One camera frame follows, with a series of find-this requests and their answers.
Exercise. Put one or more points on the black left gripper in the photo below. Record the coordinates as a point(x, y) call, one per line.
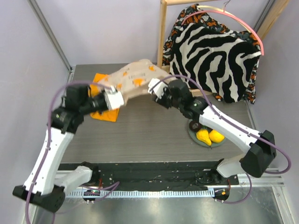
point(103, 97)

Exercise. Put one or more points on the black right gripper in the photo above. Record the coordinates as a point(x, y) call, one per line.
point(165, 95)

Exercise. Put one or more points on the dark fake fruit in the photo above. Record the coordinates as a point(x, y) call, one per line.
point(194, 126)

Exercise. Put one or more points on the banana print plastic bag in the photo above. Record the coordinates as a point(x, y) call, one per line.
point(132, 80)

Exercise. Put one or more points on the yellow fake pear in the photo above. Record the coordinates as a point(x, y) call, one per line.
point(203, 136)

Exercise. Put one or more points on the yellow fake lemon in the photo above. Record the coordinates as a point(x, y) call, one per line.
point(216, 137)

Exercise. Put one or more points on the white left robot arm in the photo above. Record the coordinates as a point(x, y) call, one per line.
point(41, 188)

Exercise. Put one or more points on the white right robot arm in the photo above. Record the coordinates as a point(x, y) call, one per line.
point(258, 148)

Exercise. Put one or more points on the folded orange cloth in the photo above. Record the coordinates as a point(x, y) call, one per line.
point(110, 116)

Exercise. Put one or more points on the grey round plate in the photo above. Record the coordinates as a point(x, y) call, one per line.
point(193, 137)

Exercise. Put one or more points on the zebra print garment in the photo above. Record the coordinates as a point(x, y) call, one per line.
point(220, 63)

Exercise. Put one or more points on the wooden clothes rack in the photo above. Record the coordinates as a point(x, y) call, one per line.
point(269, 16)

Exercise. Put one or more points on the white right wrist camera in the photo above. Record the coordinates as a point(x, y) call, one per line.
point(157, 87)

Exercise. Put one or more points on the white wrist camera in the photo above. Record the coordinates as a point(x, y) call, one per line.
point(157, 87)
point(113, 98)

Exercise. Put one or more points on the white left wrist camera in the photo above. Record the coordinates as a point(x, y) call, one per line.
point(113, 98)

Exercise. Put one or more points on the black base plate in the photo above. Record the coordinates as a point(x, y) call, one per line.
point(163, 179)

